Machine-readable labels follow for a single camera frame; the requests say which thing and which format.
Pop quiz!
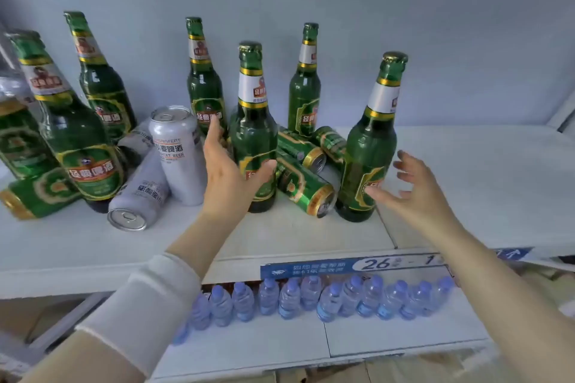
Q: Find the person's right hand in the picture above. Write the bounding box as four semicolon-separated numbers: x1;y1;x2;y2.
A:
364;150;464;241

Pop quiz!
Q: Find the person's left hand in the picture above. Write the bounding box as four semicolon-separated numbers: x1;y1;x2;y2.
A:
202;114;278;227

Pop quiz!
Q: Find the white metal shelf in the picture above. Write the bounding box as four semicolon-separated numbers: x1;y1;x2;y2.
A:
0;90;575;383

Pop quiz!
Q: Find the green glass beer bottle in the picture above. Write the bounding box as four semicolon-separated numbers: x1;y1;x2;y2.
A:
287;22;322;138
228;41;279;214
8;29;126;214
63;11;138;144
185;16;227;139
335;51;409;223

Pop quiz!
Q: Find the green beer can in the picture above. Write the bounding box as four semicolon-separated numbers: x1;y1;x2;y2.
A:
0;166;84;221
276;126;328;174
274;150;337;219
313;125;347;168
0;96;60;181

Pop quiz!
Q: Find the person's right forearm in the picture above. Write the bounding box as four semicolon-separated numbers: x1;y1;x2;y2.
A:
429;218;575;383

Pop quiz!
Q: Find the person's left forearm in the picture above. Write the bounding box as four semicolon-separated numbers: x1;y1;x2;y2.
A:
20;212;252;383

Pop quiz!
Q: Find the row of small water bottles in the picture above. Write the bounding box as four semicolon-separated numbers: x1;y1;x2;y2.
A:
172;275;455;345

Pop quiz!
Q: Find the blue price label strip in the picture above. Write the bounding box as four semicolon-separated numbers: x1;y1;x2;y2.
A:
259;252;446;281
496;247;533;262

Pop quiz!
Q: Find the white wrist sleeve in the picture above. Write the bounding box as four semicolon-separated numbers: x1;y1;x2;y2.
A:
75;252;202;379

